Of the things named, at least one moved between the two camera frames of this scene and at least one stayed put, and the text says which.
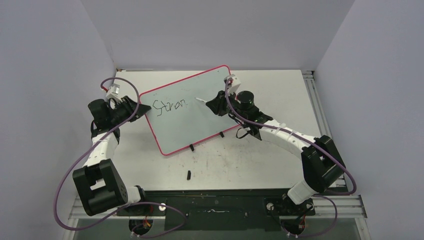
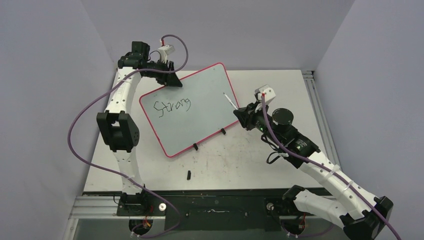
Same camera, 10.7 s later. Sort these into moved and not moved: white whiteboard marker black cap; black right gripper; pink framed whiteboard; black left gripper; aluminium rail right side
Moved: black left gripper; black right gripper; white whiteboard marker black cap
Not moved: pink framed whiteboard; aluminium rail right side
